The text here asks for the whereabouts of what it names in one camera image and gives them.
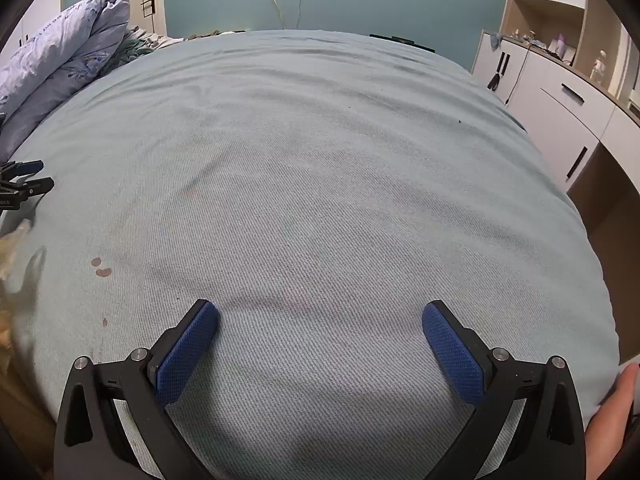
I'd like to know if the clear bottle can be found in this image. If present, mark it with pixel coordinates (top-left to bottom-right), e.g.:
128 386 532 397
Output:
590 50 609 84

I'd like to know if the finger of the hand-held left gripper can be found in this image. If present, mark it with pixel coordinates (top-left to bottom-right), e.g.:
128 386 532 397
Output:
0 176 55 200
0 159 45 180

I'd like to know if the lavender floral quilt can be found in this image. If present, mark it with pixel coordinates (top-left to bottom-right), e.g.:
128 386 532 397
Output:
0 0 132 162

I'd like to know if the brown cardboard box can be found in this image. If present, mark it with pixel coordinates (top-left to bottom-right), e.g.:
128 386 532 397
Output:
0 222 58 480

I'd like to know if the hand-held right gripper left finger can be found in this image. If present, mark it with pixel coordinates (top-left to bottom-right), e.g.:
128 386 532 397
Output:
52 299 221 480

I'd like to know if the black hanging cable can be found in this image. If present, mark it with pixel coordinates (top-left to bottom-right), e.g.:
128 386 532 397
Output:
487 44 532 107

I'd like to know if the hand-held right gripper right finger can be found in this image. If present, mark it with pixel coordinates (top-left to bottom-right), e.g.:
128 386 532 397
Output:
421 300 587 480

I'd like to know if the green patterned cloth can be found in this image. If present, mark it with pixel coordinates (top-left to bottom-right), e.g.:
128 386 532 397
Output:
116 26 173 63

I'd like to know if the black flat object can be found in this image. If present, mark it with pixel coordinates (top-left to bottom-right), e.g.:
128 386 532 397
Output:
370 33 437 53

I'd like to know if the white desk cabinet with drawers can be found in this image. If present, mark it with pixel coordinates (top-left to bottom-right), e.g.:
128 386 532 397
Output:
470 29 640 196

